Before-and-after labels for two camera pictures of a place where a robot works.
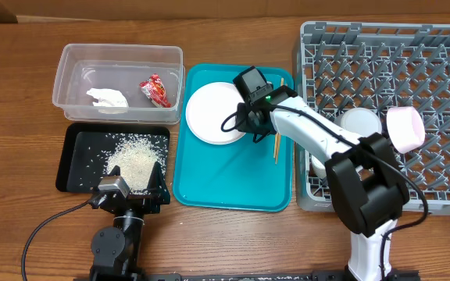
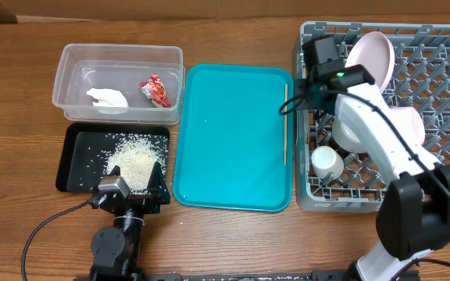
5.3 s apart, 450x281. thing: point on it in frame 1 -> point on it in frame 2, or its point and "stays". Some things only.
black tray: (89, 151) stays
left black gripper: (159, 193) stays
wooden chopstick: (277, 136) -> (285, 122)
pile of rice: (137, 155) stays
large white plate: (208, 107) -> (375, 51)
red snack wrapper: (155, 91) stays
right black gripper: (245, 124) -> (303, 102)
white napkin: (109, 101) stays
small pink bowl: (406, 127) stays
